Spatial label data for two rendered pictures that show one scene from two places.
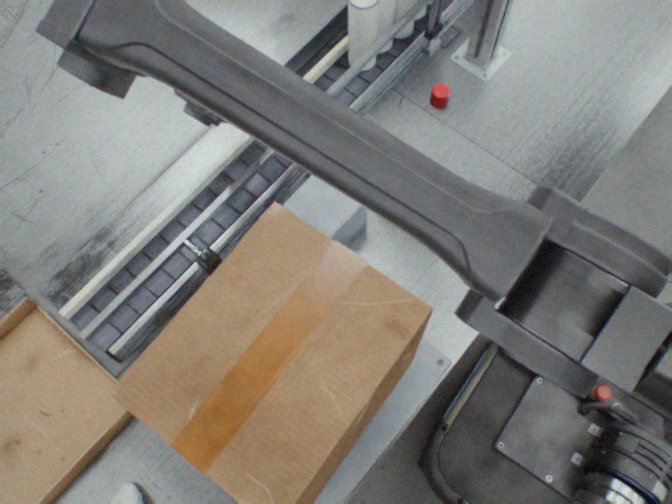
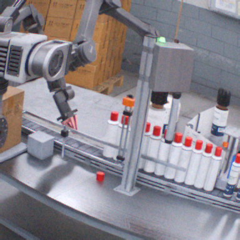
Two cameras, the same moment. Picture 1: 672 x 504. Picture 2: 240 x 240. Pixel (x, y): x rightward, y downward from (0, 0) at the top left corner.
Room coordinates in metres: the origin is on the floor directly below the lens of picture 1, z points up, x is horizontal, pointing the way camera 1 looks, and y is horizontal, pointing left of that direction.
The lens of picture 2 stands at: (0.17, -2.32, 1.91)
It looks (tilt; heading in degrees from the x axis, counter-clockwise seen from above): 20 degrees down; 74
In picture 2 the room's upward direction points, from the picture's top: 9 degrees clockwise
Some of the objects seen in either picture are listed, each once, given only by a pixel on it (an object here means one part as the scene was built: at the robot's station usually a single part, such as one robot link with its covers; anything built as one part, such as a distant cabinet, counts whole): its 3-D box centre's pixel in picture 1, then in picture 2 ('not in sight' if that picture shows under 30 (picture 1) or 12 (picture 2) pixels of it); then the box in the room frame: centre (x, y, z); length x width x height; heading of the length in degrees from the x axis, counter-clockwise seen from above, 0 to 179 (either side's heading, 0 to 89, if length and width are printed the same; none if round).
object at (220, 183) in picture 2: not in sight; (230, 159); (1.26, -0.39, 1.01); 0.14 x 0.13 x 0.26; 137
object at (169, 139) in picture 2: not in sight; (172, 117); (0.94, -0.35, 1.18); 0.04 x 0.04 x 0.21
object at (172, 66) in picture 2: not in sight; (169, 65); (0.91, -0.30, 1.38); 0.17 x 0.10 x 0.19; 12
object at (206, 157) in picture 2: not in sight; (204, 165); (1.12, -0.39, 0.98); 0.05 x 0.05 x 0.20
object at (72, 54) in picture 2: not in sight; (63, 55); (0.45, -0.53, 1.45); 0.09 x 0.08 x 0.12; 141
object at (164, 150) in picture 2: not in sight; (164, 152); (0.97, -0.24, 0.98); 0.05 x 0.05 x 0.20
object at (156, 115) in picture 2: not in sight; (156, 114); (1.02, 0.09, 1.03); 0.09 x 0.09 x 0.30
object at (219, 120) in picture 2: not in sight; (220, 113); (1.42, 0.15, 1.04); 0.09 x 0.09 x 0.29
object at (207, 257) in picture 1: (205, 264); not in sight; (0.38, 0.21, 0.91); 0.07 x 0.03 x 0.16; 47
